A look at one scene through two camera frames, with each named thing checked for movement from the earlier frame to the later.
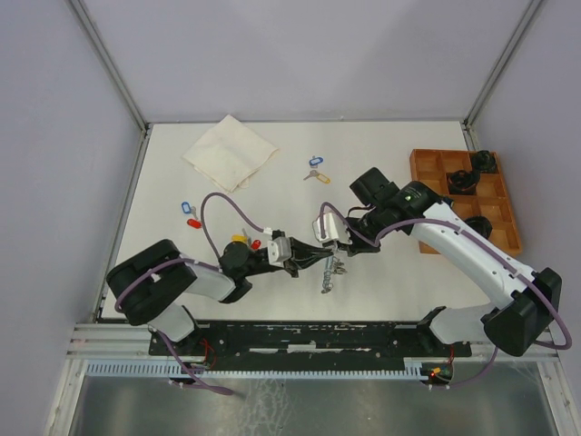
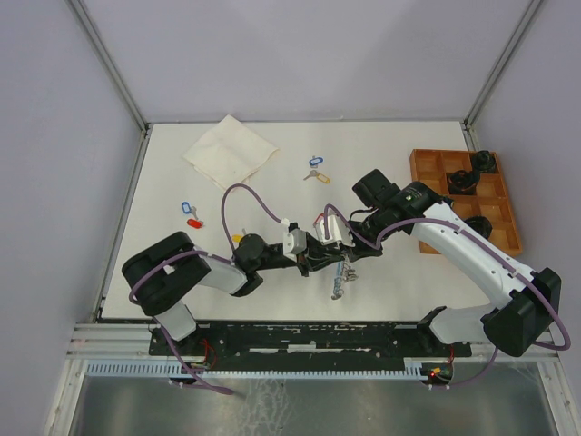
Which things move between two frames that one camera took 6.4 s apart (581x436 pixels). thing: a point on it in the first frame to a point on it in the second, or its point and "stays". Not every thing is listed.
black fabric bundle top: (484, 161) stays
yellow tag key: (320, 176) stays
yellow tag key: (240, 237) stays
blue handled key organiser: (332, 265) to (344, 273)
